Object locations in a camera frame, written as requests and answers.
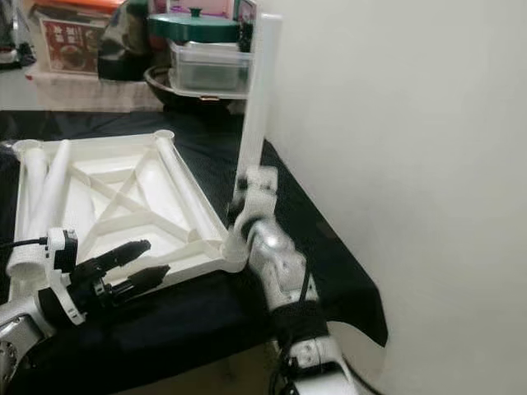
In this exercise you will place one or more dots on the pink storage box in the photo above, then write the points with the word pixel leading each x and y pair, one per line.
pixel 198 4

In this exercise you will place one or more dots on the black table cloth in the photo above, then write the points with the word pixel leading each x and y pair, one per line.
pixel 214 313

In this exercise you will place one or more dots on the black wok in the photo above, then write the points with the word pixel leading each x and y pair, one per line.
pixel 165 89

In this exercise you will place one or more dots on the green pot lid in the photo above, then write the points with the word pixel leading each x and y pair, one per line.
pixel 193 27

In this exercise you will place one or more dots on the beige cloth covered bench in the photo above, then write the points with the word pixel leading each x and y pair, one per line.
pixel 90 92

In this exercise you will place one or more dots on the black bag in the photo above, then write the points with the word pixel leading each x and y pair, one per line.
pixel 123 45

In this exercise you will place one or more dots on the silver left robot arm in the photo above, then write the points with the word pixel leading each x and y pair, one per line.
pixel 20 337

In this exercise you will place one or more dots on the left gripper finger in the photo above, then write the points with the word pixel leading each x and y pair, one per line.
pixel 125 253
pixel 146 278

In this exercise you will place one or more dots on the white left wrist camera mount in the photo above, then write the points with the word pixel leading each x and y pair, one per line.
pixel 59 255

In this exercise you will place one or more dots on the white plastic tabletop panel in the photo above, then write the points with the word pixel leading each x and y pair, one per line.
pixel 123 177

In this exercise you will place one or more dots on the orange lid storage box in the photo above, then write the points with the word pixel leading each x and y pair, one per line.
pixel 74 45

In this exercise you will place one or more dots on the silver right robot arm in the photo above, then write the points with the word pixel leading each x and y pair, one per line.
pixel 284 263

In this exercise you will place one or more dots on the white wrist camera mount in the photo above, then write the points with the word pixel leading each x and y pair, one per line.
pixel 262 185
pixel 59 255

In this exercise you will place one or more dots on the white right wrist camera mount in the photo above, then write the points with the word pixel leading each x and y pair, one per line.
pixel 262 185

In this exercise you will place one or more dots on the clear plastic container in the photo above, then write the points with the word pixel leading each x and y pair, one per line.
pixel 210 66

